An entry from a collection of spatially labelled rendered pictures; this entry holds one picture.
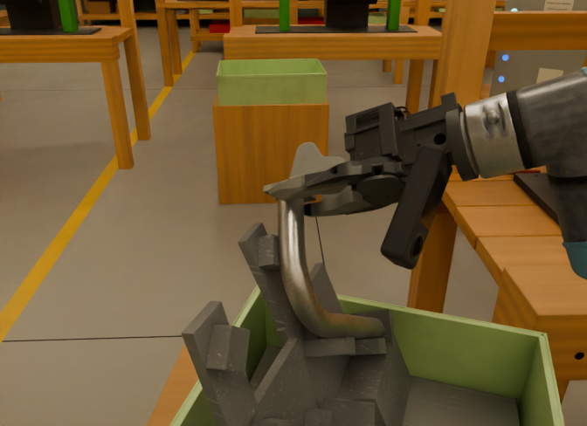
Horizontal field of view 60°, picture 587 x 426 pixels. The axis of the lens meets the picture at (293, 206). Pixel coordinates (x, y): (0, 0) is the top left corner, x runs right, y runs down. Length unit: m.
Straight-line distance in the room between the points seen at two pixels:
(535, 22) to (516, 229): 0.56
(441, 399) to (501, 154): 0.42
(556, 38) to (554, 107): 1.03
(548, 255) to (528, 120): 0.67
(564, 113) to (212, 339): 0.35
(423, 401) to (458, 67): 0.82
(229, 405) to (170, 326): 1.79
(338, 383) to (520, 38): 1.04
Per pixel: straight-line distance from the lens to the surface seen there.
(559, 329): 0.96
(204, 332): 0.43
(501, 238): 1.15
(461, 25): 1.32
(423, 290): 1.61
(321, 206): 0.59
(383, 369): 0.71
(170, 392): 0.89
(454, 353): 0.80
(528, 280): 1.00
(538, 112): 0.49
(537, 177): 1.43
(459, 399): 0.81
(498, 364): 0.81
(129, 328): 2.28
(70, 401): 2.06
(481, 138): 0.49
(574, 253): 0.54
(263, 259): 0.56
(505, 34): 1.46
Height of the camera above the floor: 1.43
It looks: 27 degrees down
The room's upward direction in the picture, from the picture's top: straight up
